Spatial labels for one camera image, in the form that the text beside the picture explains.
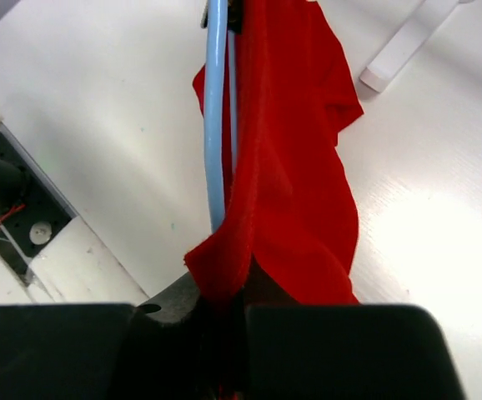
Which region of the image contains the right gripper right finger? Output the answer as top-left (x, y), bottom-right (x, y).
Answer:
top-left (236, 256), bottom-right (467, 400)

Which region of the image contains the red t shirt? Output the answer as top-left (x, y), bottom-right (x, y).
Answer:
top-left (184, 1), bottom-right (363, 312)

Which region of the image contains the white clothes rack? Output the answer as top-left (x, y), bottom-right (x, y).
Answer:
top-left (359, 0), bottom-right (469, 93)

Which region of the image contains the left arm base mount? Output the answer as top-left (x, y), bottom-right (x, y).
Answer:
top-left (0, 122), bottom-right (78, 285)

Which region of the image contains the blue wire hanger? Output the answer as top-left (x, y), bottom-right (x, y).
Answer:
top-left (203, 0), bottom-right (228, 232)

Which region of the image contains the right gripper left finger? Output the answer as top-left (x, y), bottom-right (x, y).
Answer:
top-left (0, 275), bottom-right (218, 399)

